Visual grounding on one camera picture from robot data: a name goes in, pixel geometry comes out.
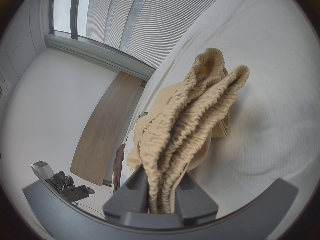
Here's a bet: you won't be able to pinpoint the bed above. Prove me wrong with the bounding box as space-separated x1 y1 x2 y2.
70 0 320 234

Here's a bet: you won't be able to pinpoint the brown garment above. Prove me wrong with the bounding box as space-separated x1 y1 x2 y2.
112 144 127 191

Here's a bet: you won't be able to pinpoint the white garment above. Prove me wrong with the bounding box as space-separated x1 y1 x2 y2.
112 130 136 192

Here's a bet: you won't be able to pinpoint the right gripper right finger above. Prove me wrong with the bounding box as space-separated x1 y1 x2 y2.
176 170 219 226

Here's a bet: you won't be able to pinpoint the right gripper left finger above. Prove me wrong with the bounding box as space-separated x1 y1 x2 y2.
102 165 150 221

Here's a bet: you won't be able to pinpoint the tan shorts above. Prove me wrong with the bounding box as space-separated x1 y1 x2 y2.
126 47 250 215

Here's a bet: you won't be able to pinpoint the window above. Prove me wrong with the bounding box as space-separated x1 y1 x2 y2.
45 0 235 81

